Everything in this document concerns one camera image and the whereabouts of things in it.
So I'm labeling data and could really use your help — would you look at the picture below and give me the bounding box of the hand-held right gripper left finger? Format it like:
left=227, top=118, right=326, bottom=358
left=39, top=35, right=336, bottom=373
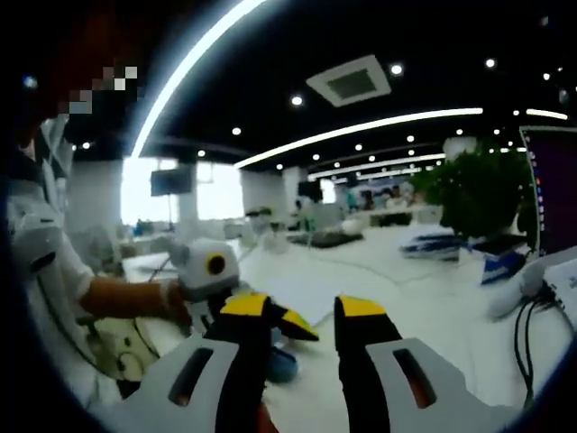
left=125, top=292, right=271, bottom=433

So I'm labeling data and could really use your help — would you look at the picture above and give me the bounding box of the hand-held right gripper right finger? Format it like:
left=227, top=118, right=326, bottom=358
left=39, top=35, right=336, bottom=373
left=334, top=295, right=515, bottom=433

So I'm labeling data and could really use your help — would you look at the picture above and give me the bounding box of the white closed laptop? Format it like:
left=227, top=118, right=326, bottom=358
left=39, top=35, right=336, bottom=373
left=543, top=259, right=577, bottom=312

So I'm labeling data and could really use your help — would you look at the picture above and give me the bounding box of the person's head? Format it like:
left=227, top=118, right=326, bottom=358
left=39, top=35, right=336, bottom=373
left=11, top=0, right=141, bottom=150

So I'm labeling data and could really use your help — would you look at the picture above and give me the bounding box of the black display screen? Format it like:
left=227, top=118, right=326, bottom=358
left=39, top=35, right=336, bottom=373
left=150, top=169, right=194, bottom=198

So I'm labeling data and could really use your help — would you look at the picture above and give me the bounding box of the white monitor stand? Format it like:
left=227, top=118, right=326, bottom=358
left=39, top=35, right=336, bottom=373
left=489, top=259, right=547, bottom=322

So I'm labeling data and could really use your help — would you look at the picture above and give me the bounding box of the curved ceiling light strip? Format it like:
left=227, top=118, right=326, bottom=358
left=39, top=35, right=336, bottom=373
left=234, top=106, right=484, bottom=170
left=130, top=0, right=267, bottom=159

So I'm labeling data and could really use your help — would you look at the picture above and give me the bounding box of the person's left hand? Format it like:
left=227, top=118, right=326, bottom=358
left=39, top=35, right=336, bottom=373
left=160, top=282, right=194, bottom=325

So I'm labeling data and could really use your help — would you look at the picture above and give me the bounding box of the beige cloth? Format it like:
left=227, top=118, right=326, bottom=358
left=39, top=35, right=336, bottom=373
left=78, top=315, right=162, bottom=392

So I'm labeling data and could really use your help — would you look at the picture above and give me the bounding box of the person's right hand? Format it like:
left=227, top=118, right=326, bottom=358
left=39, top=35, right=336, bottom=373
left=257, top=402, right=279, bottom=433

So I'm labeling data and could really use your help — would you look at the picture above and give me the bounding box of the white grey chest device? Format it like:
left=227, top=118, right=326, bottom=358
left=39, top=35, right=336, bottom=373
left=15, top=211, right=64, bottom=283

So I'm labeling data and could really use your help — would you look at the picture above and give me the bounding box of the person in white shirt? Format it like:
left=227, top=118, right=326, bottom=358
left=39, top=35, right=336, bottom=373
left=6, top=134, right=98, bottom=402

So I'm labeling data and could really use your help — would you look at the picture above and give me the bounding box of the dark grey tray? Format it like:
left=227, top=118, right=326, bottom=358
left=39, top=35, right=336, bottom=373
left=288, top=228, right=364, bottom=249

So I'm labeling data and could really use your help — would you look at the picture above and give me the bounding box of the black cable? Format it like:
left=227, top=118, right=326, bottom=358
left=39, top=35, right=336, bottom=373
left=513, top=288, right=569, bottom=401

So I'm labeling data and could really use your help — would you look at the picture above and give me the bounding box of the green potted plant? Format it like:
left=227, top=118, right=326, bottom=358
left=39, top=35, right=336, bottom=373
left=408, top=139, right=536, bottom=247

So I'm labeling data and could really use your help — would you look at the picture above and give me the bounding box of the black flat device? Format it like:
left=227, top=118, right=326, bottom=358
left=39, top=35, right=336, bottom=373
left=466, top=232, right=528, bottom=254

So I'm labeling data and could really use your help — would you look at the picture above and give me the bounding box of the stack of blue white booklets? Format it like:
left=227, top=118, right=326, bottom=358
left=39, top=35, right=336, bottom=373
left=398, top=225, right=465, bottom=263

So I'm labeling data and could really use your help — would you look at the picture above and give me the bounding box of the white paper sheet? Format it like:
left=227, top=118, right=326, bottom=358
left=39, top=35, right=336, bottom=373
left=252, top=272, right=346, bottom=328

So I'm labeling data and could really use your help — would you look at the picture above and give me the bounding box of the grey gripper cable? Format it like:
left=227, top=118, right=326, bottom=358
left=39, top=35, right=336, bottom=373
left=151, top=254, right=177, bottom=284

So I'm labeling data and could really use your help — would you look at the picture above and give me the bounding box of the white ceiling air vent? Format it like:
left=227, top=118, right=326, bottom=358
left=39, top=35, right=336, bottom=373
left=305, top=53, right=392, bottom=108

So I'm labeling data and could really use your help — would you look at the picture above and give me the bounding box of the blue white box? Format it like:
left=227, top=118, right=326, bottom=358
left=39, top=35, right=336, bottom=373
left=480, top=250, right=527, bottom=286

